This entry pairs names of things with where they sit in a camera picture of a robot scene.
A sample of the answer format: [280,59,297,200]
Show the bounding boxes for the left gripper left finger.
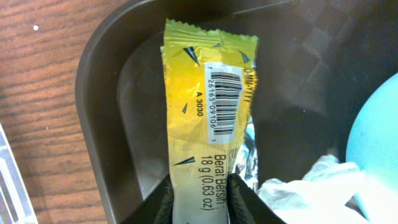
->
[122,175,174,224]

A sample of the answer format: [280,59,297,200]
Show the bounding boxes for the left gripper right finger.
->
[227,174,285,224]

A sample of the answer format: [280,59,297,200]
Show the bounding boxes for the white tissue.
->
[257,154,368,224]

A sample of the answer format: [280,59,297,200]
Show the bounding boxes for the yellow snack wrapper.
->
[161,19,259,224]

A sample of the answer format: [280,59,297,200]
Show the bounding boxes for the light blue bowl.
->
[345,72,398,222]

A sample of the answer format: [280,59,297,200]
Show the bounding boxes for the clear plastic waste bin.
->
[0,126,38,224]

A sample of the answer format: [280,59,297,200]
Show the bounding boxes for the dark brown serving tray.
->
[75,0,397,223]

